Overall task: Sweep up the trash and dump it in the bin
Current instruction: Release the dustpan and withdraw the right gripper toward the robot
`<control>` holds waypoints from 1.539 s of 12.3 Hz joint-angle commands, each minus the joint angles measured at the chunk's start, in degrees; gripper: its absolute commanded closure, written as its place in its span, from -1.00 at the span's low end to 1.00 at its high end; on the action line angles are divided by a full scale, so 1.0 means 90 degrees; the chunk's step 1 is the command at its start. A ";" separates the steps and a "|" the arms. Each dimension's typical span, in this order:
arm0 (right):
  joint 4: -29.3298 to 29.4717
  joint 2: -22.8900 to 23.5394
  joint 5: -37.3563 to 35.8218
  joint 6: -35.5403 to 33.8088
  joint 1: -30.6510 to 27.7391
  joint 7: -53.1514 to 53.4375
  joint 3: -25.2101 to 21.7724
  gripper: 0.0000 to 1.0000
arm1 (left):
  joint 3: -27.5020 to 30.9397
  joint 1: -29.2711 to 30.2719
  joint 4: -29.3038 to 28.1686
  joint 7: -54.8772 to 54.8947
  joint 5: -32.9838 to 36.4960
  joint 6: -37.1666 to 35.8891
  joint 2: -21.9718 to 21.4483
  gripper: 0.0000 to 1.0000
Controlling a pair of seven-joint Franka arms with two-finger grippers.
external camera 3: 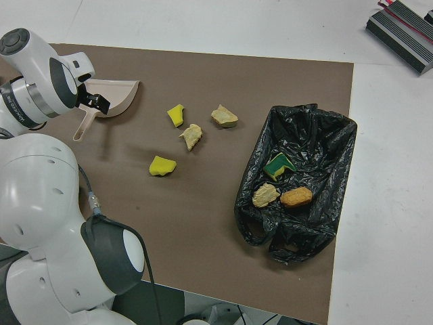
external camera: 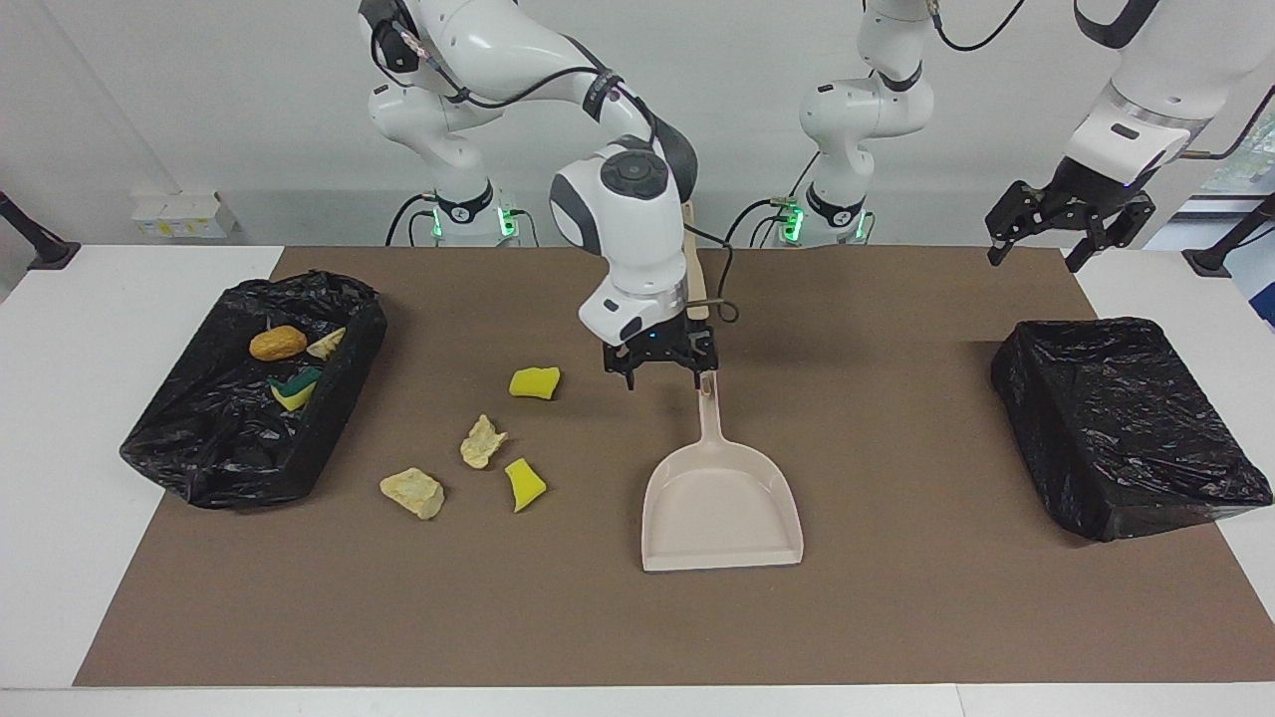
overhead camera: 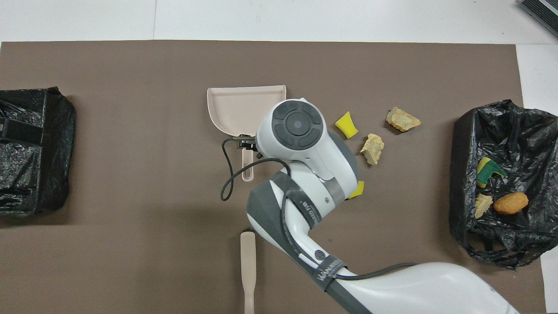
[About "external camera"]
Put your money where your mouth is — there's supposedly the brown table mat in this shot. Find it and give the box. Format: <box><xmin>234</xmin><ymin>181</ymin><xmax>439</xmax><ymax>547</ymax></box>
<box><xmin>73</xmin><ymin>246</ymin><xmax>1275</xmax><ymax>688</ymax></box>

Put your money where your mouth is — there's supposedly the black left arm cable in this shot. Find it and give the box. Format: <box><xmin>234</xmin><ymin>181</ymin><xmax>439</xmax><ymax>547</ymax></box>
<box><xmin>931</xmin><ymin>0</ymin><xmax>1275</xmax><ymax>160</ymax></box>

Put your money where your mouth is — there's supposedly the brown oval toy bun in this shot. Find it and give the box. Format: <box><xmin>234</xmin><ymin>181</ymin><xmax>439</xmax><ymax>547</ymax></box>
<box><xmin>249</xmin><ymin>325</ymin><xmax>309</xmax><ymax>361</ymax></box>

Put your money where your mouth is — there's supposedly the open crumpled black bag bin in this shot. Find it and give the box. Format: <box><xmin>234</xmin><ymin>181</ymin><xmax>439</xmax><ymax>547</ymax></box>
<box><xmin>120</xmin><ymin>269</ymin><xmax>389</xmax><ymax>511</ymax></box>

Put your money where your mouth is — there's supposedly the yellow wedge sponge piece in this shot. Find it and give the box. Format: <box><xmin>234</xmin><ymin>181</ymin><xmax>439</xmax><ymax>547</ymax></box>
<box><xmin>504</xmin><ymin>458</ymin><xmax>548</xmax><ymax>514</ymax></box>

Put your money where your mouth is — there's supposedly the black clamp stand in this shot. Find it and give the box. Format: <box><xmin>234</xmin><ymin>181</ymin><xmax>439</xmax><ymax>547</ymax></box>
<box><xmin>1182</xmin><ymin>194</ymin><xmax>1275</xmax><ymax>278</ymax></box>
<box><xmin>0</xmin><ymin>191</ymin><xmax>81</xmax><ymax>272</ymax></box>

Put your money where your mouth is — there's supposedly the yellow rectangular sponge piece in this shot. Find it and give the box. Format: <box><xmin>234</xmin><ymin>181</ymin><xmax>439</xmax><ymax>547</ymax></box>
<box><xmin>508</xmin><ymin>366</ymin><xmax>562</xmax><ymax>401</ymax></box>

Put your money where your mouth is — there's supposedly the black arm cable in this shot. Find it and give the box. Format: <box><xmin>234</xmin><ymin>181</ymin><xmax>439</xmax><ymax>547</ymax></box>
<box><xmin>374</xmin><ymin>15</ymin><xmax>740</xmax><ymax>325</ymax></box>
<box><xmin>931</xmin><ymin>0</ymin><xmax>1275</xmax><ymax>160</ymax></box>

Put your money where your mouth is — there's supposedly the pale beige chunk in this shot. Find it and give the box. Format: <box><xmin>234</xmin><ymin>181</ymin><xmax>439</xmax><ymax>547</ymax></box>
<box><xmin>380</xmin><ymin>467</ymin><xmax>446</xmax><ymax>521</ymax></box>
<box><xmin>459</xmin><ymin>414</ymin><xmax>508</xmax><ymax>470</ymax></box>

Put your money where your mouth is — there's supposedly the beige brush with black bristles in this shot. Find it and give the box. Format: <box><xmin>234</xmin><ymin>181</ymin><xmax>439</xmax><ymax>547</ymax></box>
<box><xmin>682</xmin><ymin>199</ymin><xmax>710</xmax><ymax>320</ymax></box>

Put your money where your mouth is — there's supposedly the white wall power strip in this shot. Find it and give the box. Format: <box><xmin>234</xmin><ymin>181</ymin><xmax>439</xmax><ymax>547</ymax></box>
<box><xmin>132</xmin><ymin>192</ymin><xmax>240</xmax><ymax>240</ymax></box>

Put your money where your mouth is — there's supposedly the green and yellow sponge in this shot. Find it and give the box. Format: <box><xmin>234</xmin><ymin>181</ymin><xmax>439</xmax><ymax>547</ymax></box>
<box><xmin>269</xmin><ymin>366</ymin><xmax>324</xmax><ymax>412</ymax></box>

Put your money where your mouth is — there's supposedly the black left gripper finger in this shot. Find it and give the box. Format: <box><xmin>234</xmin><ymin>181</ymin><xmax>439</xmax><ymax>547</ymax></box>
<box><xmin>1066</xmin><ymin>194</ymin><xmax>1156</xmax><ymax>273</ymax></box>
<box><xmin>986</xmin><ymin>179</ymin><xmax>1047</xmax><ymax>268</ymax></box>

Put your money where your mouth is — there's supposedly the smooth black bag bin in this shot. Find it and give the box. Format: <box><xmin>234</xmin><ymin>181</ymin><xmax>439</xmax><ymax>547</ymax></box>
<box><xmin>990</xmin><ymin>317</ymin><xmax>1274</xmax><ymax>544</ymax></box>

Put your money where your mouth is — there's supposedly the beige plastic dustpan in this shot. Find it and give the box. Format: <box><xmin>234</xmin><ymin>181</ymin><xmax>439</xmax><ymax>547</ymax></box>
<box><xmin>640</xmin><ymin>373</ymin><xmax>805</xmax><ymax>574</ymax></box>

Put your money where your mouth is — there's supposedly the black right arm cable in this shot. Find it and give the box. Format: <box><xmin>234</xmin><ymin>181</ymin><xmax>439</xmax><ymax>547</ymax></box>
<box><xmin>374</xmin><ymin>15</ymin><xmax>740</xmax><ymax>325</ymax></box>

